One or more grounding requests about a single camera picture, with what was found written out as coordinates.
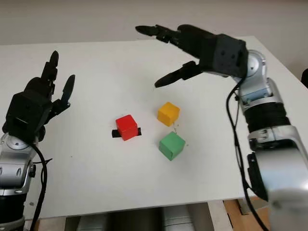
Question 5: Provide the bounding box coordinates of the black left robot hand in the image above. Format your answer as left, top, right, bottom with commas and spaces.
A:
24, 50, 76, 143

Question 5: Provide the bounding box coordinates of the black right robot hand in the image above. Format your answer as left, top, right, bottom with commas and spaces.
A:
135, 24, 219, 89

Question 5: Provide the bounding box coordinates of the yellow cube block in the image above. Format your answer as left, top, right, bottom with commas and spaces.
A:
157, 102, 180, 127

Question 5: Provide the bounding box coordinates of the red cube block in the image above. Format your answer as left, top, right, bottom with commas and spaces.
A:
115, 115, 138, 141

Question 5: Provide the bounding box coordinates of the green cube block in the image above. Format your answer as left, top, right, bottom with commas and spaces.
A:
159, 131, 186, 161

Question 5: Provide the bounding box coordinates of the black tape strip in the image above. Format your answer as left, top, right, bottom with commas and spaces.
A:
111, 128, 141, 140

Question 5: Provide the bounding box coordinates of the dark round background object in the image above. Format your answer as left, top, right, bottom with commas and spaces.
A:
301, 68, 308, 89

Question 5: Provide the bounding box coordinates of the grey robot lower body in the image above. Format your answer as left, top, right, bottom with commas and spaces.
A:
64, 204, 210, 231

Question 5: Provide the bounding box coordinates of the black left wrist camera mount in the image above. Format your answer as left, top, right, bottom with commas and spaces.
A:
4, 92, 52, 145

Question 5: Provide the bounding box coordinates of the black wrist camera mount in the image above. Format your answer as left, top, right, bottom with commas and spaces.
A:
4, 92, 52, 145
211, 33, 248, 78

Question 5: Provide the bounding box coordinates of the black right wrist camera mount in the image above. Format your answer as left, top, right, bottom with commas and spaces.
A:
211, 33, 248, 78

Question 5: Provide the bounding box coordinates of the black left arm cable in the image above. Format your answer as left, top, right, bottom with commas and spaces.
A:
28, 144, 53, 231

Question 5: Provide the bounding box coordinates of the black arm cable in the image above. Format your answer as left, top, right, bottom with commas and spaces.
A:
225, 77, 270, 231
28, 144, 53, 231

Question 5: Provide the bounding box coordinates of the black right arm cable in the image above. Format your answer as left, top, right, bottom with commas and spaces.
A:
225, 77, 270, 231

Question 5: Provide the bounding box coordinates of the white table frame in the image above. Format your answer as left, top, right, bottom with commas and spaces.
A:
208, 198, 229, 231

